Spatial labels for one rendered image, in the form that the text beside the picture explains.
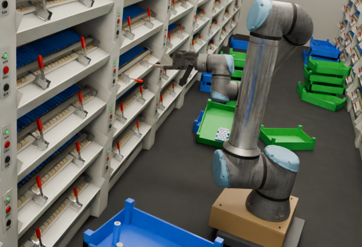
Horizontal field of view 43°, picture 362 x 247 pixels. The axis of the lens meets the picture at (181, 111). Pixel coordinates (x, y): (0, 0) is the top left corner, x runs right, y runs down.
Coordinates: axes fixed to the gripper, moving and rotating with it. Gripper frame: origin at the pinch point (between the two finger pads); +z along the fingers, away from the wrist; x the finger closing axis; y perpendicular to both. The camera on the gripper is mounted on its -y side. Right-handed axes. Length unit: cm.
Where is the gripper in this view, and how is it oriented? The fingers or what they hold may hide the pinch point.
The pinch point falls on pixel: (158, 65)
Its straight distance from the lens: 223.7
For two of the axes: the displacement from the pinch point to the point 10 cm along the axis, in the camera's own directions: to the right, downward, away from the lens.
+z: -9.7, -0.7, 2.4
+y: -0.2, -9.4, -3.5
